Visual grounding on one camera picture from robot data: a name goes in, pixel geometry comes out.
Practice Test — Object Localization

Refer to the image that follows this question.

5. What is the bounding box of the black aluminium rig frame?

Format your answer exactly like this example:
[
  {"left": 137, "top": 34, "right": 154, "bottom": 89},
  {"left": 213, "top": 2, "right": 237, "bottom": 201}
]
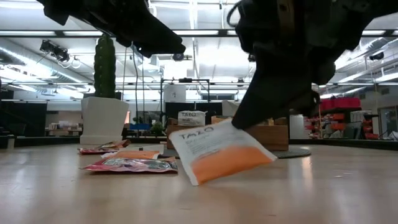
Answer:
[{"left": 0, "top": 134, "right": 398, "bottom": 152}]

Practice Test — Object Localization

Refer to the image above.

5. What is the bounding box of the wooden tea organizer box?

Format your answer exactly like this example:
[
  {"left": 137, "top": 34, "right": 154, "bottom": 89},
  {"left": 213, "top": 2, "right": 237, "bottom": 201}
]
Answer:
[{"left": 166, "top": 116, "right": 289, "bottom": 152}]

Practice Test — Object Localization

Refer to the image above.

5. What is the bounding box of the round grey mat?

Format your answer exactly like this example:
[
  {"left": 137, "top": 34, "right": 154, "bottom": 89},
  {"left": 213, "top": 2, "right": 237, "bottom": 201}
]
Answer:
[{"left": 155, "top": 146, "right": 312, "bottom": 159}]

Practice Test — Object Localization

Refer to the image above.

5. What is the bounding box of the green cactus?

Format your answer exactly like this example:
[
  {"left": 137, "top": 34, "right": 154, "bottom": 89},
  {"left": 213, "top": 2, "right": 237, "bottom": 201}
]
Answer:
[{"left": 93, "top": 34, "right": 116, "bottom": 99}]

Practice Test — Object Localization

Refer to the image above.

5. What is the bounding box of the pink packet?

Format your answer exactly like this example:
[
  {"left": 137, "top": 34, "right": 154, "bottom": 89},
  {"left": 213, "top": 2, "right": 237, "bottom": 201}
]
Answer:
[{"left": 98, "top": 139, "right": 131, "bottom": 149}]

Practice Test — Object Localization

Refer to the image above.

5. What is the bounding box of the black overhead light bar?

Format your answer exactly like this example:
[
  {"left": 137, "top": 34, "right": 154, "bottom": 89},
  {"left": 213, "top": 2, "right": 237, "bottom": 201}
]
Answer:
[{"left": 0, "top": 29, "right": 398, "bottom": 39}]

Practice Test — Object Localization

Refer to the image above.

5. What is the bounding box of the black mounted camera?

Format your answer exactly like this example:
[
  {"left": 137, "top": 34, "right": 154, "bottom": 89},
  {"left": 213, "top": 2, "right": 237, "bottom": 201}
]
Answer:
[{"left": 39, "top": 39, "right": 71, "bottom": 63}]

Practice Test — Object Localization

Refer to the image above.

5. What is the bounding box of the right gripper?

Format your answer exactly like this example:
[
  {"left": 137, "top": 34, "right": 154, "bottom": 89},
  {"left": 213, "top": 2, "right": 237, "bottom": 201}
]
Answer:
[{"left": 231, "top": 0, "right": 358, "bottom": 130}]

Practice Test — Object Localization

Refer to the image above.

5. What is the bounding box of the white plant pot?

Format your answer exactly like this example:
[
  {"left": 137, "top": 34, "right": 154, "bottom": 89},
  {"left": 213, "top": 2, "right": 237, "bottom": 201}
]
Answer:
[{"left": 80, "top": 96, "right": 130, "bottom": 146}]

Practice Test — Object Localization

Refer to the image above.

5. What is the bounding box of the black background rig frame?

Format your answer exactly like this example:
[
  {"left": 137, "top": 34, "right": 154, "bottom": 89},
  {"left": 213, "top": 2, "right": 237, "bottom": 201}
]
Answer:
[{"left": 160, "top": 77, "right": 211, "bottom": 125}]

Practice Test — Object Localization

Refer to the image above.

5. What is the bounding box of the background desk with clutter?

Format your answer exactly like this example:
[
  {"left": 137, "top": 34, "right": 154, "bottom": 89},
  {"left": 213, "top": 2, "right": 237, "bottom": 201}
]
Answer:
[{"left": 46, "top": 120, "right": 83, "bottom": 137}]

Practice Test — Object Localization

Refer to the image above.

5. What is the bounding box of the hanging black cable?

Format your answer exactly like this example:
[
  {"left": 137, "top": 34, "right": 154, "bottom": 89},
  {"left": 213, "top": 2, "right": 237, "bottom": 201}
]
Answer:
[{"left": 132, "top": 46, "right": 140, "bottom": 124}]

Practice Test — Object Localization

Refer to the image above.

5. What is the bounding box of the small green plant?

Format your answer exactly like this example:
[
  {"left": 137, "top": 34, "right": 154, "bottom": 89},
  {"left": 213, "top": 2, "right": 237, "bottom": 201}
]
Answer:
[{"left": 151, "top": 121, "right": 163, "bottom": 137}]

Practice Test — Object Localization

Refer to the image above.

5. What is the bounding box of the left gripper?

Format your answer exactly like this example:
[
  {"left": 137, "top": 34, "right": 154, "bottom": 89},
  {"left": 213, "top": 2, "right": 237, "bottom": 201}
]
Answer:
[{"left": 36, "top": 0, "right": 187, "bottom": 58}]

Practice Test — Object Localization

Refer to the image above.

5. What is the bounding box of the shelf with red bins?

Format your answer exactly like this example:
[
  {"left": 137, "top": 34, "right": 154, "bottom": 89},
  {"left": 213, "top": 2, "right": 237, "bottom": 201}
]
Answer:
[{"left": 310, "top": 97, "right": 381, "bottom": 140}]

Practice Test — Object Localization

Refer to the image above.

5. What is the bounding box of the white panel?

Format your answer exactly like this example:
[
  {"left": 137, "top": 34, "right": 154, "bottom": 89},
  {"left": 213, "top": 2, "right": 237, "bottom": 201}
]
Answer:
[{"left": 221, "top": 100, "right": 241, "bottom": 118}]

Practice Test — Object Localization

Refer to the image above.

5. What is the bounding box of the white barrel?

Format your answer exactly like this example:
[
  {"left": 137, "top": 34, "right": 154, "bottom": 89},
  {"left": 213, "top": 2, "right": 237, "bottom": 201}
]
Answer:
[{"left": 289, "top": 114, "right": 308, "bottom": 140}]

